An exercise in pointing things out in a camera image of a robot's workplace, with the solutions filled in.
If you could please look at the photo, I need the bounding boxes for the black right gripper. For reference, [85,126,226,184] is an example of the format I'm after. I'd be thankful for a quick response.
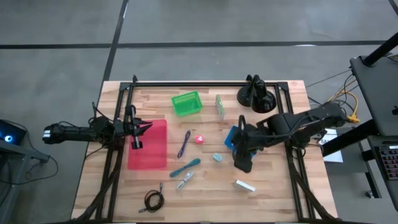
[231,114,259,174]

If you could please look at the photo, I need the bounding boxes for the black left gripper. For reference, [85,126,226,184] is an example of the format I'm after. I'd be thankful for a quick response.
[124,105,153,150]

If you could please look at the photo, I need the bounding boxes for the white box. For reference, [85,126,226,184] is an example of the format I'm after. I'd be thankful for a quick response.
[234,179,257,193]

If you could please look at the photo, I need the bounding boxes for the pink translucent plastic bin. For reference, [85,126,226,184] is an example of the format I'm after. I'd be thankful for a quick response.
[127,119,168,170]

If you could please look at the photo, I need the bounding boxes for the teal braided cable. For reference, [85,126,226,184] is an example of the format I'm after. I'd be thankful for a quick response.
[169,157,201,179]

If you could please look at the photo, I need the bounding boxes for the light green stick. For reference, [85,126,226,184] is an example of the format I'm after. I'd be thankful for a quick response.
[215,94,226,121]

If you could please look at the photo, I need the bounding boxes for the white USB cable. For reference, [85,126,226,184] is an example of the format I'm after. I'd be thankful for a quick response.
[175,170,195,191]

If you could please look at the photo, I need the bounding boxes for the blue plastic mesh basket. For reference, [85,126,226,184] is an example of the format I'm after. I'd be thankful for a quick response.
[224,125,258,157]

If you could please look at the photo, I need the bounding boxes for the green plastic mesh basket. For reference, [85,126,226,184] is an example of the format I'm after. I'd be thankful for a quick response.
[170,90,204,118]

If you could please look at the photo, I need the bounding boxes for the black desk lamp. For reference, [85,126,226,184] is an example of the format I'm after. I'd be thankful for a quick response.
[236,73,277,114]

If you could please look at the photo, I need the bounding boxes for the white paper sheet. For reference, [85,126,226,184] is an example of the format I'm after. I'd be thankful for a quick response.
[318,128,344,164]

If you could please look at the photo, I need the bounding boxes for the black desk support beam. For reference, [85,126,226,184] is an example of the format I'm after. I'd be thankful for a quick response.
[320,119,380,157]

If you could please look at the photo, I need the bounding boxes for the grey side stand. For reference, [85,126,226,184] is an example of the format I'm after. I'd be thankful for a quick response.
[0,139,50,224]

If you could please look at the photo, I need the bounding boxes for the black device with blue light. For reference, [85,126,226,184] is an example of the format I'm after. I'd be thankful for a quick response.
[0,119,27,146]

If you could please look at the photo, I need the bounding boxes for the black keyboard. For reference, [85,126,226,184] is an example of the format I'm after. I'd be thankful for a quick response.
[377,144,398,181]

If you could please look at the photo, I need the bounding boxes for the grey side desk top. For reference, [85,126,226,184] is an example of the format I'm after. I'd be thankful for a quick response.
[349,55,398,137]

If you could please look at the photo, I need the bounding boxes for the black slanted pole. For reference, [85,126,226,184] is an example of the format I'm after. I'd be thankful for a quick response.
[362,30,398,67]

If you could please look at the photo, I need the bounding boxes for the black coiled cable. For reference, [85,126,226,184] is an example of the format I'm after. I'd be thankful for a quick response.
[138,182,165,214]

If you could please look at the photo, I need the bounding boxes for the black aluminium table frame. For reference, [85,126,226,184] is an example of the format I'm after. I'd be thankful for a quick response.
[67,74,340,224]

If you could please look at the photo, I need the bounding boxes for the yellow cable bundle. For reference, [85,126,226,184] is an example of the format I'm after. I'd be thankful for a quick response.
[326,90,361,124]

